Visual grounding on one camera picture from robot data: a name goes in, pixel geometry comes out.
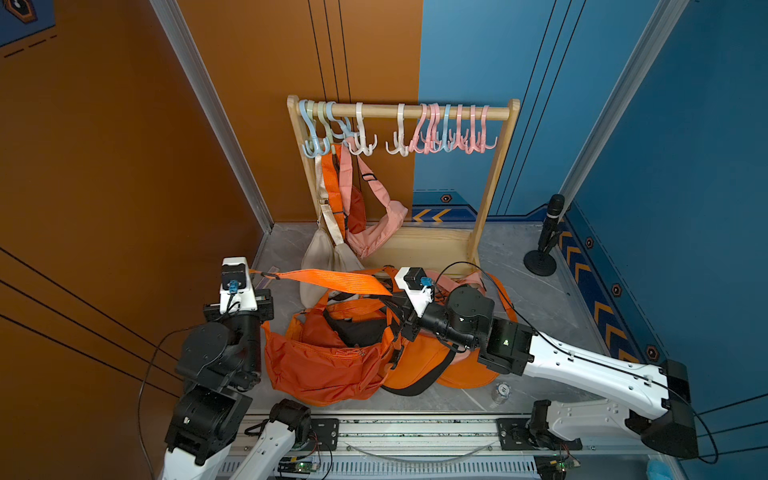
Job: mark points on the green circuit board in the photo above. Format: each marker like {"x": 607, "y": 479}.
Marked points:
{"x": 290, "y": 468}

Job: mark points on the red-orange sling bag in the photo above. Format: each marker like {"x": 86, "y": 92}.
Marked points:
{"x": 310, "y": 326}

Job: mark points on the large orange crescent bag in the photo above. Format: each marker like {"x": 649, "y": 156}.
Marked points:
{"x": 424, "y": 343}

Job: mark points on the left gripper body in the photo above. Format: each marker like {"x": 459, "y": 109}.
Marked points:
{"x": 264, "y": 311}

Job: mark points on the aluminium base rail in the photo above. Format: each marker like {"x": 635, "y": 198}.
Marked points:
{"x": 426, "y": 447}

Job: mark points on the wooden garment rack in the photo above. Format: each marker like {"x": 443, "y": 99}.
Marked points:
{"x": 387, "y": 136}

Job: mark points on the black crescent sling bag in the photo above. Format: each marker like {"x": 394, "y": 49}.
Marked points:
{"x": 358, "y": 322}

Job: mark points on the black and orange sling bag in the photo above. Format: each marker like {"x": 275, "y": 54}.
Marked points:
{"x": 414, "y": 374}

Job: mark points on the pink crescent sling bag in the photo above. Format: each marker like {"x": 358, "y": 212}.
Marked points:
{"x": 448, "y": 284}

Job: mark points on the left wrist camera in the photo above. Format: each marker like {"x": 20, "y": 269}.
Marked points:
{"x": 236, "y": 289}

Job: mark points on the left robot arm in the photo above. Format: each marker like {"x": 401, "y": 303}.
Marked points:
{"x": 220, "y": 363}

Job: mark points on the black microphone on stand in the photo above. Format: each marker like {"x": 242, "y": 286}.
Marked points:
{"x": 539, "y": 261}

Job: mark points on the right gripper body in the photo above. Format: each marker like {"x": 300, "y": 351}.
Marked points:
{"x": 414, "y": 326}

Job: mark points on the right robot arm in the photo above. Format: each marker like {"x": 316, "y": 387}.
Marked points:
{"x": 647, "y": 402}

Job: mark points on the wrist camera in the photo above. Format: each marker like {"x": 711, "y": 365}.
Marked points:
{"x": 418, "y": 287}
{"x": 236, "y": 289}

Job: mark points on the orange crescent sling bag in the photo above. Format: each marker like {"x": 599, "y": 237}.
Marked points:
{"x": 466, "y": 372}

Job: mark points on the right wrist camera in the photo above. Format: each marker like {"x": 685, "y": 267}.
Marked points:
{"x": 418, "y": 287}

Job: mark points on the dark red-orange waist bag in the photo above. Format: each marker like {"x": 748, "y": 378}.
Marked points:
{"x": 364, "y": 283}

